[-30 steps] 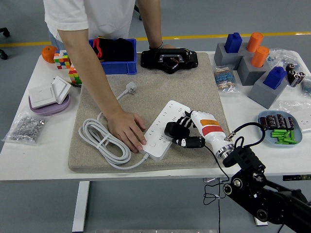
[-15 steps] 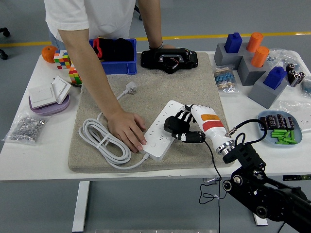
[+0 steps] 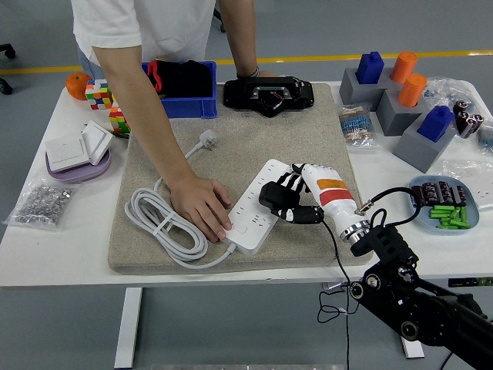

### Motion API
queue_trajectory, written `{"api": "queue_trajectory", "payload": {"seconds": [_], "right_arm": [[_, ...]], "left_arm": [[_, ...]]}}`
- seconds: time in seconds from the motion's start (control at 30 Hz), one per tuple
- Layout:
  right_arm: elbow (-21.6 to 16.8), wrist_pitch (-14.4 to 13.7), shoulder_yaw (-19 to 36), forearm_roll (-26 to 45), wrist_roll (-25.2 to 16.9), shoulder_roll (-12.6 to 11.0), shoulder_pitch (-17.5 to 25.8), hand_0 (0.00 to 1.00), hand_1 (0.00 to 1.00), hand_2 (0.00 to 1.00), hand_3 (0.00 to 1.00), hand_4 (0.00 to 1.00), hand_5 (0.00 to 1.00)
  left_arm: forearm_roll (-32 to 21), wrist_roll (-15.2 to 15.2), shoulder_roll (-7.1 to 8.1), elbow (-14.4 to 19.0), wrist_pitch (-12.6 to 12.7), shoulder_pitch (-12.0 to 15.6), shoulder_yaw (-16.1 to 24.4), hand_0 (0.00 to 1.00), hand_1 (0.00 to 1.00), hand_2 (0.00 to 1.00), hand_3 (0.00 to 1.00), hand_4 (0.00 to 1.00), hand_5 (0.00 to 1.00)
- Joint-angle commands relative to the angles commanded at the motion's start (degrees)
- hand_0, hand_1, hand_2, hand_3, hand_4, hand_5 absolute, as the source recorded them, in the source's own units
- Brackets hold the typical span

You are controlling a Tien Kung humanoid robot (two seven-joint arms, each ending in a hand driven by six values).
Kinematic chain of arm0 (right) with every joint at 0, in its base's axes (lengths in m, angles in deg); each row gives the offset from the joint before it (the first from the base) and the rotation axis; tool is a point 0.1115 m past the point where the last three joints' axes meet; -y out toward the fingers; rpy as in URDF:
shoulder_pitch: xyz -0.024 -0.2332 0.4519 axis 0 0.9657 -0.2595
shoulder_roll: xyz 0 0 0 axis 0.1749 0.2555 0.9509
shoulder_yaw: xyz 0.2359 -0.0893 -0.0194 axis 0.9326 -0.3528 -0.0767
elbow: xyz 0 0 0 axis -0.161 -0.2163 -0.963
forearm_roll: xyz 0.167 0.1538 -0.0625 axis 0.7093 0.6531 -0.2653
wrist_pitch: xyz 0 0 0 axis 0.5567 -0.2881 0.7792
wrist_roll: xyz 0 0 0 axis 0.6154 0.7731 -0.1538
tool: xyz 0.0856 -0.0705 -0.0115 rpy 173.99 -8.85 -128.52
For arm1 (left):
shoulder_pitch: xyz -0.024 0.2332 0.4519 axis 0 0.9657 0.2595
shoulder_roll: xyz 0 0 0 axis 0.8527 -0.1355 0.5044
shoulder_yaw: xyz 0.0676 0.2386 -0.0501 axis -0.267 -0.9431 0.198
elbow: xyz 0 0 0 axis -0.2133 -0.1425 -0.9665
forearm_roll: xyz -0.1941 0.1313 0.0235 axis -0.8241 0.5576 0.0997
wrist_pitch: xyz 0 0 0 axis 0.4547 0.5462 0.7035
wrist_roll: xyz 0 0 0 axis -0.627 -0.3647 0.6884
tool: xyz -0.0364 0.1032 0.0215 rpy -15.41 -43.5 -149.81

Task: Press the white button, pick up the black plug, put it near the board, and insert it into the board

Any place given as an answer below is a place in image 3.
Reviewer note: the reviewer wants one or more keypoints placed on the large black capacitor bundle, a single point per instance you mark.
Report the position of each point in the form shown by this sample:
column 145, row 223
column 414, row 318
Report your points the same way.
column 468, row 119

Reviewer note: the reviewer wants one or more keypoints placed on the person's left forearm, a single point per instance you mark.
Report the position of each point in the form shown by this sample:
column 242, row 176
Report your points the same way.
column 240, row 38

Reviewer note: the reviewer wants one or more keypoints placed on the black plug adapter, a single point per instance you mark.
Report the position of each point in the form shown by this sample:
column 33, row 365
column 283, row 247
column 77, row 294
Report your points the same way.
column 269, row 194

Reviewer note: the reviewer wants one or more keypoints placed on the grey-brown mat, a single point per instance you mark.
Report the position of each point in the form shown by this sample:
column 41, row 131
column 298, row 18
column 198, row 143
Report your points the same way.
column 231, row 131

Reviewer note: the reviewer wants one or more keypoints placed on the blue plastic bin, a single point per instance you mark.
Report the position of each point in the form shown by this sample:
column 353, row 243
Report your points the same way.
column 192, row 108

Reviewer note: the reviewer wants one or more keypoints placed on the black table control panel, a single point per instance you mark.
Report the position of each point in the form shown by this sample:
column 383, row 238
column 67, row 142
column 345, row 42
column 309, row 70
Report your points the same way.
column 462, row 283

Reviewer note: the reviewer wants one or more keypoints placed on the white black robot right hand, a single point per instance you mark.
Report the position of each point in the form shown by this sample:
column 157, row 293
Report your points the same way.
column 333, row 196

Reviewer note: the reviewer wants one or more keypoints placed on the green cylinders pile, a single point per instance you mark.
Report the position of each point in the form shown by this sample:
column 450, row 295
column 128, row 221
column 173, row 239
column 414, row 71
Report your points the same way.
column 447, row 216

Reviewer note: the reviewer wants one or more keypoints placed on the person's right forearm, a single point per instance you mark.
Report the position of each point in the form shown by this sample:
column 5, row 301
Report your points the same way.
column 135, row 108

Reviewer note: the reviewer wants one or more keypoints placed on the person's right hand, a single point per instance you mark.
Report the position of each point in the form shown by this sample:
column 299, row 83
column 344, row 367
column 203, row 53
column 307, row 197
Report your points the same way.
column 200, row 208

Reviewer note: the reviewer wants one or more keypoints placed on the black machine part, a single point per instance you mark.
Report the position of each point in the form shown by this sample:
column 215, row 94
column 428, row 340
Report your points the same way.
column 239, row 94

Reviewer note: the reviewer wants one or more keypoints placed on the purple tray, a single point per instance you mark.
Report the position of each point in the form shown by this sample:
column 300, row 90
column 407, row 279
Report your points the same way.
column 82, row 175

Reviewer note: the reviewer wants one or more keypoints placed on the bag of metal nuts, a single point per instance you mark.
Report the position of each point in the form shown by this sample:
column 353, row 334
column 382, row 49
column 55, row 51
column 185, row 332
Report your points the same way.
column 40, row 202

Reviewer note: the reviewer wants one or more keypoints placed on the bag of resistors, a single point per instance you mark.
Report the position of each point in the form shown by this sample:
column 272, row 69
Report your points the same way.
column 356, row 127

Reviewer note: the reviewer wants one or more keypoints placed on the clear bag of blue parts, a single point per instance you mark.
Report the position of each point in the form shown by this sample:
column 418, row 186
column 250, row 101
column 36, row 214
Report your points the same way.
column 443, row 92

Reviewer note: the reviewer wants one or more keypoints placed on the person's left hand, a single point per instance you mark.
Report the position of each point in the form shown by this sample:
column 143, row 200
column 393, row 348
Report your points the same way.
column 267, row 73

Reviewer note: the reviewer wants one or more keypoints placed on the colourful puzzle cube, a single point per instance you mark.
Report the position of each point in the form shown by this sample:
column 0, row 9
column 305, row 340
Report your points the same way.
column 96, row 96
column 117, row 121

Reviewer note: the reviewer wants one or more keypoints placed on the white wall switch panel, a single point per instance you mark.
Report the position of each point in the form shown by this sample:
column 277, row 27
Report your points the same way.
column 96, row 140
column 65, row 152

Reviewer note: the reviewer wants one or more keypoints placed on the grey holder block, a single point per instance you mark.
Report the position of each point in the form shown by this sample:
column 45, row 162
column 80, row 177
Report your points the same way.
column 412, row 148
column 396, row 119
column 386, row 77
column 354, row 92

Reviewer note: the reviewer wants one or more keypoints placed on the orange cylinder peg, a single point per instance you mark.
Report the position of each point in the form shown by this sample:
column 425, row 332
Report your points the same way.
column 403, row 67
column 412, row 90

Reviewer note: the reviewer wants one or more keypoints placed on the orange fruit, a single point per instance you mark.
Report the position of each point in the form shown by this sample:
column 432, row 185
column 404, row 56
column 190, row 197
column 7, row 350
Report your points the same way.
column 75, row 86

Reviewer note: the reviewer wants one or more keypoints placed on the striped wristband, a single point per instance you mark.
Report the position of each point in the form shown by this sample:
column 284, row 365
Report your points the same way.
column 250, row 73

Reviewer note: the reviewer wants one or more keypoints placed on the bag of blue components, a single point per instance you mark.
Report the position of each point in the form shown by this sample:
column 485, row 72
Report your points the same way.
column 487, row 136

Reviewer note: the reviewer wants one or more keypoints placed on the blue square peg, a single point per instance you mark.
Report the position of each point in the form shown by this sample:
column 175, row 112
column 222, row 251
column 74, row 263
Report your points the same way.
column 369, row 69
column 435, row 123

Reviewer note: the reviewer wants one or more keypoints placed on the black capacitors row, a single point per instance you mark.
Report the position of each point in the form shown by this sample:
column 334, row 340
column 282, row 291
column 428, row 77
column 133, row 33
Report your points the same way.
column 439, row 192

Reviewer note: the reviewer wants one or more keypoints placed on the silver bracket under table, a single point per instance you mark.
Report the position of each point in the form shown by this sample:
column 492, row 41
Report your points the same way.
column 332, row 286

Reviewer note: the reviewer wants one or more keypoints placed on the white power strip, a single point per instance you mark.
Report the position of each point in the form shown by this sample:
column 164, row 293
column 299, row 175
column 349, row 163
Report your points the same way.
column 252, row 192

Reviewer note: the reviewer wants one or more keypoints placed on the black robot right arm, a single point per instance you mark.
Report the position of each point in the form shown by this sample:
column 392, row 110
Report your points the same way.
column 385, row 243

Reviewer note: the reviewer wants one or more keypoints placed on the black and red cloth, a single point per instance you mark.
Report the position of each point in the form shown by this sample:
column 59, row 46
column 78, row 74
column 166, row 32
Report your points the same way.
column 185, row 79

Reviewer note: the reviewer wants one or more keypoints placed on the light blue plate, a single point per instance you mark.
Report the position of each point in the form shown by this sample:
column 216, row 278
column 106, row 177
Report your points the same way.
column 473, row 216

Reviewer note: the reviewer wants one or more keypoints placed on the white table leg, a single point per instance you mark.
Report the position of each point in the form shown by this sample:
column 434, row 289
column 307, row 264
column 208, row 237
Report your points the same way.
column 129, row 327
column 413, row 351

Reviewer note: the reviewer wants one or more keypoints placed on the black office chair base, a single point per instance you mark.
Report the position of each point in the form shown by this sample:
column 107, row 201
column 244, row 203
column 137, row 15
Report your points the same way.
column 7, row 50
column 222, row 27

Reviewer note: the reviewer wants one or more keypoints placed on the person's torso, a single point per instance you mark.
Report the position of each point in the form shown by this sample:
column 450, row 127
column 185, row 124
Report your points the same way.
column 154, row 27

